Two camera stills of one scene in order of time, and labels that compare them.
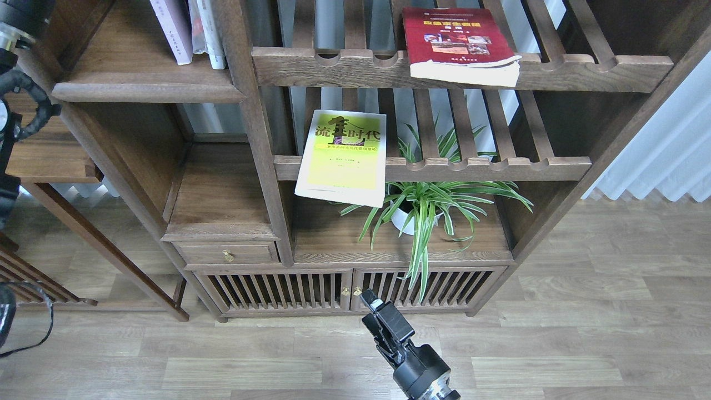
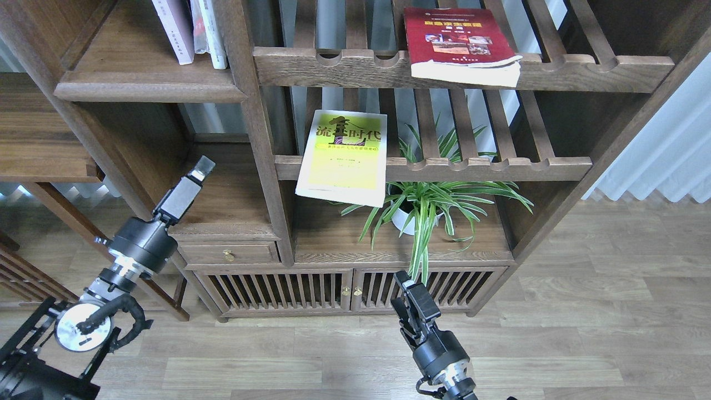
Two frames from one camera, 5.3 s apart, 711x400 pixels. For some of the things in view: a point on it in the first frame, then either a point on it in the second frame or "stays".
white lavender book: [175, 20] stays
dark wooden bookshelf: [306, 152] stays
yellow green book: [343, 160] stays
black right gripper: [423, 364] -> [441, 351]
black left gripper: [30, 16] -> [148, 244]
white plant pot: [399, 218] stays
